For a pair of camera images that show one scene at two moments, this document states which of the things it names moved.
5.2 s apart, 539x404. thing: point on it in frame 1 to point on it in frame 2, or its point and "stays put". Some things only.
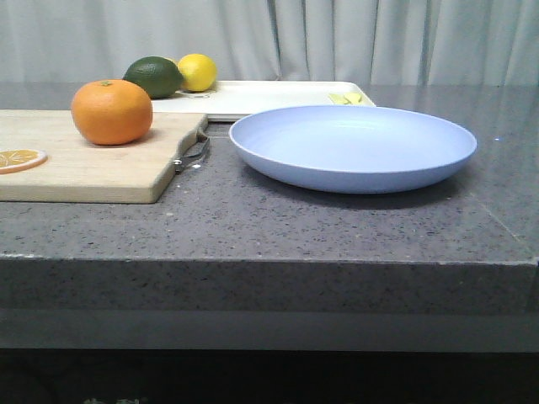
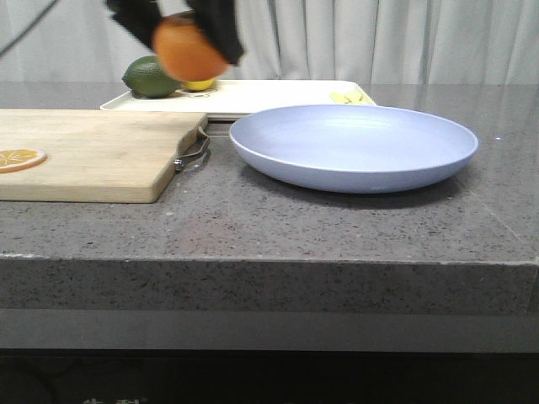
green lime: [160, 77] stays put
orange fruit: [109, 112] to [183, 50]
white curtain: [421, 42] stays put
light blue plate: [351, 149] stays put
